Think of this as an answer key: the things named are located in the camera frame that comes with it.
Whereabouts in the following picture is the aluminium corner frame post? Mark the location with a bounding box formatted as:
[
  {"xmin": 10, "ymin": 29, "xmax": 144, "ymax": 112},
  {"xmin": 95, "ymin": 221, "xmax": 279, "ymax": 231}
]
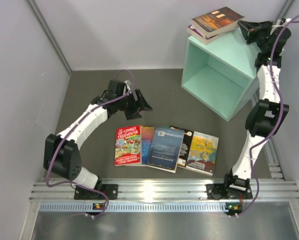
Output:
[{"xmin": 25, "ymin": 0, "xmax": 72, "ymax": 75}]

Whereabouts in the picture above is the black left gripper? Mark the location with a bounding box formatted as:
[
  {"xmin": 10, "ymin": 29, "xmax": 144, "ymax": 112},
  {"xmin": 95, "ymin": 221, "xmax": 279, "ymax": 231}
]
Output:
[{"xmin": 116, "ymin": 88, "xmax": 152, "ymax": 120}]

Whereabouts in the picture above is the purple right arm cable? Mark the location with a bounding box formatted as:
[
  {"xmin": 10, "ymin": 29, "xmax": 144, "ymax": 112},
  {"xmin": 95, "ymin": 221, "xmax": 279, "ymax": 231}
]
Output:
[{"xmin": 229, "ymin": 11, "xmax": 299, "ymax": 218}]

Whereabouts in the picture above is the right aluminium frame post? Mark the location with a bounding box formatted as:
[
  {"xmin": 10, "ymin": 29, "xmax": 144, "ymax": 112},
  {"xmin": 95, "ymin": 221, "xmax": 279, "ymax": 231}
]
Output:
[{"xmin": 276, "ymin": 0, "xmax": 295, "ymax": 21}]

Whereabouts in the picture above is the purple Roald Dahl book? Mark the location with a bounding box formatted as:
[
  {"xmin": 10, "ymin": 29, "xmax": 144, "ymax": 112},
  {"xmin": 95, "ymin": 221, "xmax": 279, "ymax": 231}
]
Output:
[{"xmin": 186, "ymin": 25, "xmax": 227, "ymax": 45}]

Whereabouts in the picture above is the black back cover book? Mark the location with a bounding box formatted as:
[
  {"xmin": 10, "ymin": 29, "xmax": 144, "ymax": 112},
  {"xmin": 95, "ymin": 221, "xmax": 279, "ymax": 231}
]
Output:
[{"xmin": 169, "ymin": 125, "xmax": 194, "ymax": 168}]

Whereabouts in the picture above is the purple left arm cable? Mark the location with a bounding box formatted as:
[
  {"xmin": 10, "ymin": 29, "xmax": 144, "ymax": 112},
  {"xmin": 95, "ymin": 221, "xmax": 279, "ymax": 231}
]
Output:
[{"xmin": 44, "ymin": 69, "xmax": 136, "ymax": 218}]

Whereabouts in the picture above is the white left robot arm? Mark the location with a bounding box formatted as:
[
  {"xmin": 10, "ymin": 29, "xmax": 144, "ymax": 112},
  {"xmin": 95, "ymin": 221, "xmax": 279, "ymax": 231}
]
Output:
[{"xmin": 43, "ymin": 79, "xmax": 152, "ymax": 199}]

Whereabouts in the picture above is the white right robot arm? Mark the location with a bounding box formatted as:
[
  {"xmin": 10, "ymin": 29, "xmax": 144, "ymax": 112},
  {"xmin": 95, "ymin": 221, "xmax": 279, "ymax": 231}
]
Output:
[{"xmin": 222, "ymin": 20, "xmax": 292, "ymax": 199}]

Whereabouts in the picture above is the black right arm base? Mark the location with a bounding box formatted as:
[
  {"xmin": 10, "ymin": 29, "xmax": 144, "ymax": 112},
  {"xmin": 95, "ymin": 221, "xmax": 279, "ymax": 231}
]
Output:
[{"xmin": 206, "ymin": 183, "xmax": 253, "ymax": 200}]

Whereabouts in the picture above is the yellow blue cover book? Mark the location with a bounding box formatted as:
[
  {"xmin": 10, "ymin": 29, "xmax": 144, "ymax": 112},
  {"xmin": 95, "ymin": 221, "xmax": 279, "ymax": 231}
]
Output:
[{"xmin": 185, "ymin": 131, "xmax": 219, "ymax": 176}]

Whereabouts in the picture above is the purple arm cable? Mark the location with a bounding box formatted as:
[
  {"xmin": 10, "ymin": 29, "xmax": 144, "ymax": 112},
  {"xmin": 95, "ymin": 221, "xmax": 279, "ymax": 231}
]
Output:
[
  {"xmin": 44, "ymin": 69, "xmax": 136, "ymax": 218},
  {"xmin": 229, "ymin": 11, "xmax": 299, "ymax": 218}
]

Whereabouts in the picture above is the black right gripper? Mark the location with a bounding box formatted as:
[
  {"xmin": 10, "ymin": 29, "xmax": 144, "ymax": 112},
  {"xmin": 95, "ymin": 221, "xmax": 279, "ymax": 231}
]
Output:
[{"xmin": 236, "ymin": 21, "xmax": 271, "ymax": 54}]

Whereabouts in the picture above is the orange blue sunset book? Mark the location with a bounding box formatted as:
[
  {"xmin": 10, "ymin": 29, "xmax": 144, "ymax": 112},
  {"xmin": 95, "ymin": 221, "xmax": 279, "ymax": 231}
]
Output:
[{"xmin": 140, "ymin": 126, "xmax": 156, "ymax": 165}]

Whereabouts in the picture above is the mint green cube shelf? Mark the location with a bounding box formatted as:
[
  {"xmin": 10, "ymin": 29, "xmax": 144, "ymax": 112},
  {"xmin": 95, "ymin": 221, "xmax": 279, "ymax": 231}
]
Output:
[{"xmin": 181, "ymin": 28, "xmax": 259, "ymax": 122}]

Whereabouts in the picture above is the blue starry night book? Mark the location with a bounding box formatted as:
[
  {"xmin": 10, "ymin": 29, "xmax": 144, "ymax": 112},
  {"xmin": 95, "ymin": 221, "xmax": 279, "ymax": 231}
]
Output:
[{"xmin": 146, "ymin": 127, "xmax": 185, "ymax": 174}]

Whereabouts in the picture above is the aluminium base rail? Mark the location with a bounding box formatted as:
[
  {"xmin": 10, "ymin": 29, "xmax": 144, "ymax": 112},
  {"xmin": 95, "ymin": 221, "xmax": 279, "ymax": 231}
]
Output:
[{"xmin": 29, "ymin": 179, "xmax": 299, "ymax": 213}]

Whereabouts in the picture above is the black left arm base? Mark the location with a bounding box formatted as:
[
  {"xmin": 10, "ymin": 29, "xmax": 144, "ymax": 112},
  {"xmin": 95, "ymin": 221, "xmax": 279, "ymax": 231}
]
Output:
[{"xmin": 73, "ymin": 183, "xmax": 119, "ymax": 201}]

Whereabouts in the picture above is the Edward Tulane dark book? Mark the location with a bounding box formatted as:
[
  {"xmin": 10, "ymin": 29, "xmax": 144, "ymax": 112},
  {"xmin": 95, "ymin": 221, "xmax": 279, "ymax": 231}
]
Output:
[{"xmin": 190, "ymin": 6, "xmax": 245, "ymax": 38}]

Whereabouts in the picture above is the red Treehouse book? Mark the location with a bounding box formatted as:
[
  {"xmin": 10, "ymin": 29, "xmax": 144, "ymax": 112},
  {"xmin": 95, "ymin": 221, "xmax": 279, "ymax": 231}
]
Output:
[{"xmin": 114, "ymin": 125, "xmax": 142, "ymax": 167}]

